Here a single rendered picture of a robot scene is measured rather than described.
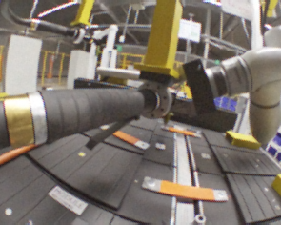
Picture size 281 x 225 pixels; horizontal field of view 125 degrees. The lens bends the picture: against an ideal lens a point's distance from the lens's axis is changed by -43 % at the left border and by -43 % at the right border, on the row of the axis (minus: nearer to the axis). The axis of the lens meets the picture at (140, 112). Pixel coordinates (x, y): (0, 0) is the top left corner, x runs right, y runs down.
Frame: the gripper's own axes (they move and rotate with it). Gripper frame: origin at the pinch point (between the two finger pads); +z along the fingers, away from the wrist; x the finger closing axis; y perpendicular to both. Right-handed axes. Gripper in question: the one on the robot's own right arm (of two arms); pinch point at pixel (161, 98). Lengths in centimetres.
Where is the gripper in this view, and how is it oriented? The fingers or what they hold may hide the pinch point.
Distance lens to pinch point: 34.9
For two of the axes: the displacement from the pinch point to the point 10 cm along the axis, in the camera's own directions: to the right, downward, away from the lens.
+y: -4.9, 1.4, -8.6
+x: 2.7, 9.6, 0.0
